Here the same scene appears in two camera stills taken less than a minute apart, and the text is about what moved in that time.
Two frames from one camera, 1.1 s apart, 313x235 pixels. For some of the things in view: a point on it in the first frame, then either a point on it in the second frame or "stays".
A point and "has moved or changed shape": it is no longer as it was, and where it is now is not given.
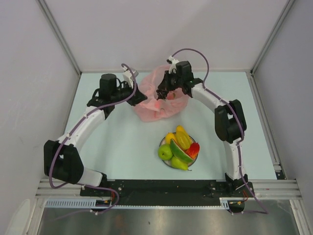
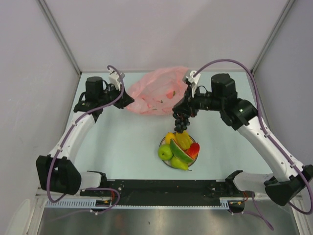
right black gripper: [165, 84] to [186, 105]
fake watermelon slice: [179, 152] stays
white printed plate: [168, 162] stays
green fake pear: [177, 163] stays
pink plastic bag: [174, 104] has moved or changed shape
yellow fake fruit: [168, 136] stays
